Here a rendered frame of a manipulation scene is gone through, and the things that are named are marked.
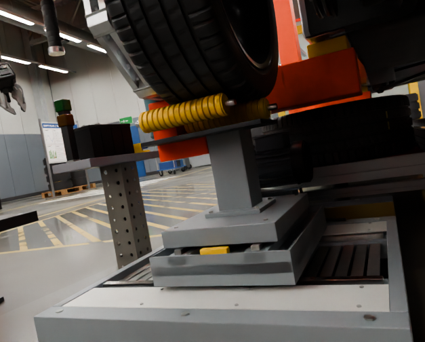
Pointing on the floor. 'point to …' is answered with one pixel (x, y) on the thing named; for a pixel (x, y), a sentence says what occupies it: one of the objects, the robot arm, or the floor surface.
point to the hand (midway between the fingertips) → (18, 111)
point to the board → (55, 148)
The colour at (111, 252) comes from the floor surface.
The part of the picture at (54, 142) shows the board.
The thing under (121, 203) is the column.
